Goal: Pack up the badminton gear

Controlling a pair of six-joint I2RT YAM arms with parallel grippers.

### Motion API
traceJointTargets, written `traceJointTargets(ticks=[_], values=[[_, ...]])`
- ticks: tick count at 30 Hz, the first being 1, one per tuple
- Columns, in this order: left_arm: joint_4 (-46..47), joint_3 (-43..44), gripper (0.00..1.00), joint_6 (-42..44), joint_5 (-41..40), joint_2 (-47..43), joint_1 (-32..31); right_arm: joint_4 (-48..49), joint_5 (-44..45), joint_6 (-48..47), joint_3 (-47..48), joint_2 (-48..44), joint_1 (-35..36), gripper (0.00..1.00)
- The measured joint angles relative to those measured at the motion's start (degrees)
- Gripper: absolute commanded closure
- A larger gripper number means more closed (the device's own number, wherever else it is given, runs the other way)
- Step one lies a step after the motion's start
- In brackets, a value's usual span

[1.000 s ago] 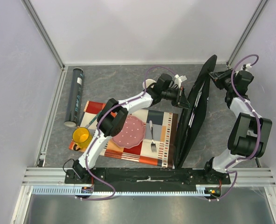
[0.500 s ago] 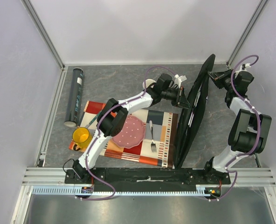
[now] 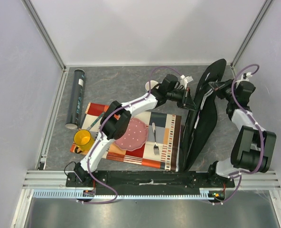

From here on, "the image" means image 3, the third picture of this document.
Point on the teal handled knife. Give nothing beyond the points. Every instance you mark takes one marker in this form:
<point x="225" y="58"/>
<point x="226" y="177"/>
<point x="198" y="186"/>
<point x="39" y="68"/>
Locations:
<point x="95" y="121"/>

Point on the black Crossway racket bag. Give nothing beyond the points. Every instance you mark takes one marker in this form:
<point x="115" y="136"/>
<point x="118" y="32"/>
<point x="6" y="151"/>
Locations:
<point x="201" y="122"/>

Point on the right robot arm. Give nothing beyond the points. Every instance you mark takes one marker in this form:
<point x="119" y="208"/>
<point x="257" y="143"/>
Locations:
<point x="253" y="149"/>

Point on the silver fork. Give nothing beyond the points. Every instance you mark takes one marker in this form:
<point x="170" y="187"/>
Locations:
<point x="155" y="147"/>

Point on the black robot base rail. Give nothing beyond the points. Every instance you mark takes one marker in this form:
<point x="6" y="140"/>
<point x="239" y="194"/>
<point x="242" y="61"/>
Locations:
<point x="155" y="183"/>

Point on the black shuttlecock tube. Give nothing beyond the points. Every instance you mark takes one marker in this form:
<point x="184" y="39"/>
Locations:
<point x="76" y="100"/>

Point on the colourful patchwork placemat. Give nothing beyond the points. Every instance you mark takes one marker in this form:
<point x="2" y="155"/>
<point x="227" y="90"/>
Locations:
<point x="168" y="131"/>

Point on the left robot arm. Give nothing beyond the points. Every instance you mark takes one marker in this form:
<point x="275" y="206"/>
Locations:
<point x="116" y="122"/>

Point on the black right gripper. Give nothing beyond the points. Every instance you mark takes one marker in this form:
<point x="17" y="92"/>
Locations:
<point x="219" y="86"/>

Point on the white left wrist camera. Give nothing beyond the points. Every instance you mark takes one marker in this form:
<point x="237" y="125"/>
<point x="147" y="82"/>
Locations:
<point x="184" y="80"/>

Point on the yellow mug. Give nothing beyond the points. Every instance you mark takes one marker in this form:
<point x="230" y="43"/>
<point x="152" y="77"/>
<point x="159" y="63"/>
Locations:
<point x="83" y="140"/>

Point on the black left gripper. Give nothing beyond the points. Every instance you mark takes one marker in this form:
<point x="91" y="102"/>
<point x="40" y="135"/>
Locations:
<point x="189" y="102"/>

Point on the blue ceramic mug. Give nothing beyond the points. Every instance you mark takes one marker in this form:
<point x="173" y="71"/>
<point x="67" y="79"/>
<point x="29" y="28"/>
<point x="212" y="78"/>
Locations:
<point x="150" y="84"/>

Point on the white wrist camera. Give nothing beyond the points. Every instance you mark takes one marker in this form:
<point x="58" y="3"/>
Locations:
<point x="184" y="80"/>
<point x="244" y="77"/>

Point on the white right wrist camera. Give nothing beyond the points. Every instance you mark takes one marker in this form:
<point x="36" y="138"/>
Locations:
<point x="244" y="77"/>

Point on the pink dotted plate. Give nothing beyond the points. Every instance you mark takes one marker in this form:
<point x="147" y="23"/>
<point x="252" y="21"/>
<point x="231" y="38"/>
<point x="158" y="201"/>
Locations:
<point x="135" y="136"/>

